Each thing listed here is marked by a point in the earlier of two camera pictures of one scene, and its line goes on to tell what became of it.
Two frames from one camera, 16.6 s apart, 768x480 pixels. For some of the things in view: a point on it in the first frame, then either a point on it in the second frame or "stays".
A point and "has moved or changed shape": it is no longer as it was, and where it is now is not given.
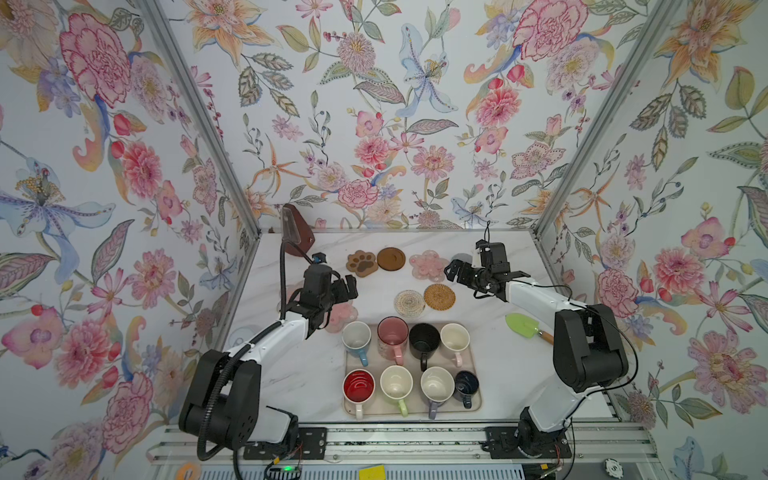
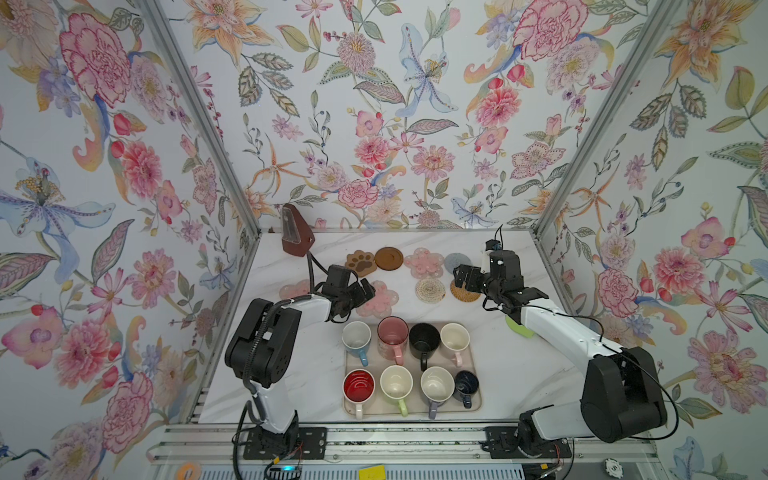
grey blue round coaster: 466,257 stays
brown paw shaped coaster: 362,263 stays
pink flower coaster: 341,314 has moved or changed shape
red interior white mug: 358,387 stays
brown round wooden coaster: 391,259 stays
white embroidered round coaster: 409,303 to 430,290
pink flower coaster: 428,265 stays
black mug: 424,340 stays
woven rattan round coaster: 439,297 to 462,293
